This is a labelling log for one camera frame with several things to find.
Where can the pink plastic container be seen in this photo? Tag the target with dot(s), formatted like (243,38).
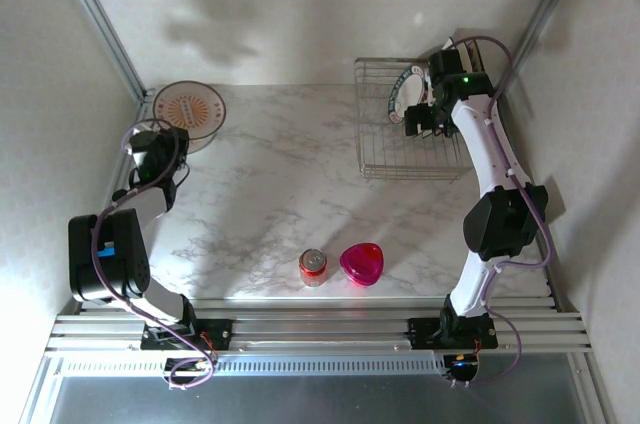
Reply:
(362,264)

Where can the aluminium rail beam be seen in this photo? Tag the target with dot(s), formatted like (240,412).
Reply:
(320,329)

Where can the round plate with lettered rim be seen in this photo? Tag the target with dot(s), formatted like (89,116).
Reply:
(407,94)

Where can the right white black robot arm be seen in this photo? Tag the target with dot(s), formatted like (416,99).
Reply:
(475,274)

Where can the red soda can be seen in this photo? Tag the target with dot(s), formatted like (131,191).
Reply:
(313,266)

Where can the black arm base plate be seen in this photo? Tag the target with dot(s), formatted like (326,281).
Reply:
(220,331)
(422,331)

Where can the aluminium upright post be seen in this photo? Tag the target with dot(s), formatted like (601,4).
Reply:
(100,19)
(539,19)

